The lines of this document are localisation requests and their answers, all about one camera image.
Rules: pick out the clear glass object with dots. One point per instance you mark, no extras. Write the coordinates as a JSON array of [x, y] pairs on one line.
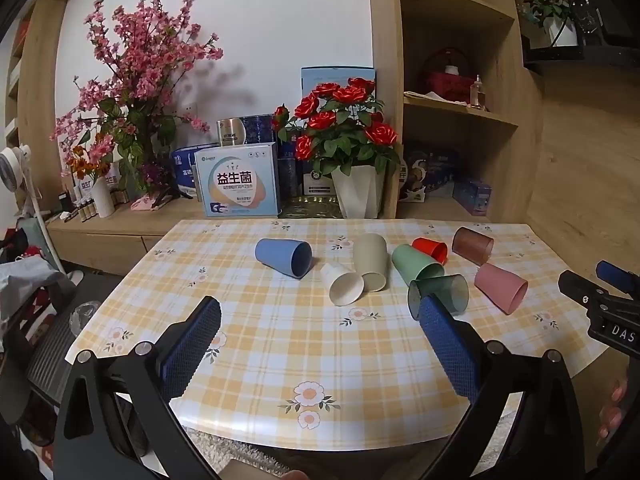
[[85, 316]]

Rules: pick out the white cup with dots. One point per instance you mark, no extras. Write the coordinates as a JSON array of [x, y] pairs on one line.
[[340, 282]]

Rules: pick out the row of small bottles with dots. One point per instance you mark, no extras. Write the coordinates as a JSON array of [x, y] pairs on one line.
[[85, 209]]

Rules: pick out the pink cloth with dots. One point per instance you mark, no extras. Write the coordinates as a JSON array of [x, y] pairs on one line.
[[145, 203]]

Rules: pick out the green cup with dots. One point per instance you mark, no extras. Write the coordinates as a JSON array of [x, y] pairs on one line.
[[412, 262]]

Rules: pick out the blue and white packet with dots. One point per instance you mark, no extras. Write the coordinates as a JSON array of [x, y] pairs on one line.
[[184, 170]]

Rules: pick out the wooden sideboard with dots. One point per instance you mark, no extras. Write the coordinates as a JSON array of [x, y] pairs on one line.
[[105, 235]]

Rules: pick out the black stand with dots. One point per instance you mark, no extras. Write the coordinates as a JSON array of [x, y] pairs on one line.
[[600, 50]]

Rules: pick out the pink roses in white pot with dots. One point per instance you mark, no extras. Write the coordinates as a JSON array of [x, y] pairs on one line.
[[552, 5]]

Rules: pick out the light blue flat box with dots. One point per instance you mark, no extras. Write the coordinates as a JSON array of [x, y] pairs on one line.
[[320, 76]]

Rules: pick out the silver and blue box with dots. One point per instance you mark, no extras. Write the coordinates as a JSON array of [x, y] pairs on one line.
[[245, 130]]

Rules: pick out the small blue box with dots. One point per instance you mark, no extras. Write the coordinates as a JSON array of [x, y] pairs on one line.
[[472, 197]]

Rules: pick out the dark blue tall box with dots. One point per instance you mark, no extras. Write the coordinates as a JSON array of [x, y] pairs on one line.
[[288, 172]]

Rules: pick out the small glass bottle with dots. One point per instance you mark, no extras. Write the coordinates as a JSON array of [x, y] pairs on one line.
[[477, 94]]

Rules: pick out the pink cup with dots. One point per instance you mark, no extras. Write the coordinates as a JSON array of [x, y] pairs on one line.
[[500, 285]]

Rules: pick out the beige cup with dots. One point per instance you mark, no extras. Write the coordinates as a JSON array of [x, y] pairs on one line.
[[371, 260]]

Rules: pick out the red roses in white pot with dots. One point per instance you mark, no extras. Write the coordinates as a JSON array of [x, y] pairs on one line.
[[357, 192]]

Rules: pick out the person's right hand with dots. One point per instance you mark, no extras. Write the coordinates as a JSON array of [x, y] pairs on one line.
[[612, 412]]

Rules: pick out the wooden shelf unit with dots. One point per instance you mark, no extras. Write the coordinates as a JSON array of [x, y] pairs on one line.
[[500, 125]]

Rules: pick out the white folded cloth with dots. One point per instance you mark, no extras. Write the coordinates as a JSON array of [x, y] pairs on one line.
[[430, 97]]

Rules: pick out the light blue square box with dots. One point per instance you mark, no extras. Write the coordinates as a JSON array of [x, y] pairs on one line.
[[237, 180]]

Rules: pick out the dark teal translucent cup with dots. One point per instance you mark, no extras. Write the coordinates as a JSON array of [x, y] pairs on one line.
[[442, 292]]

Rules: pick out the grey ribbed mat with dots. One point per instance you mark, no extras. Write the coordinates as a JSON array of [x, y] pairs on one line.
[[55, 355]]

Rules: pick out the blue cup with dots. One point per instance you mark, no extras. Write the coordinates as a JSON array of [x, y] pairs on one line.
[[280, 256]]

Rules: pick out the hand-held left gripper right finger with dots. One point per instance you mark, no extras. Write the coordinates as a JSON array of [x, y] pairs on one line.
[[450, 350]]

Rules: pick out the pile of clothes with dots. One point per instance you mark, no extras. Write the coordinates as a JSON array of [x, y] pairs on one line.
[[25, 270]]

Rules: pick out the blue printed box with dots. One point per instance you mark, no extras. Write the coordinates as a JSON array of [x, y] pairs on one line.
[[432, 172]]

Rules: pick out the white standing fan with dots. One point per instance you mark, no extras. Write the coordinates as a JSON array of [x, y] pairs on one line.
[[17, 170]]

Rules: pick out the red cup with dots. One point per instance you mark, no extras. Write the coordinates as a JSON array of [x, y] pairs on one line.
[[430, 248]]

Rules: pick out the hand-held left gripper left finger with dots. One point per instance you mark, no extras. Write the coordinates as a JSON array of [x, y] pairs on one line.
[[192, 345]]

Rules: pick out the pink blossom artificial tree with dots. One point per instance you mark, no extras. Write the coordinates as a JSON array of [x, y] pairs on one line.
[[145, 75]]

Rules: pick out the gold patterned tray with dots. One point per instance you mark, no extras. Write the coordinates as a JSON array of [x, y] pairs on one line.
[[310, 207]]

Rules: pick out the red basket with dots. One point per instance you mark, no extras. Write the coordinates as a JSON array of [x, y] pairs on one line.
[[447, 85]]

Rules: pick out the white vase with orange flowers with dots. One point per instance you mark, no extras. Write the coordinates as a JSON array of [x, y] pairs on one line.
[[101, 197]]

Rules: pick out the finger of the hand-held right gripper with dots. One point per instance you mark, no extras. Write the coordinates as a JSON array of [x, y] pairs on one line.
[[616, 272], [577, 285]]

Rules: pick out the brown translucent cup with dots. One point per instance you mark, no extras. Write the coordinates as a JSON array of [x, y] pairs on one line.
[[472, 245]]

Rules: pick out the yellow checked floral tablecloth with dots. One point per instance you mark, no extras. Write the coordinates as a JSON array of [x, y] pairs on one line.
[[280, 340]]

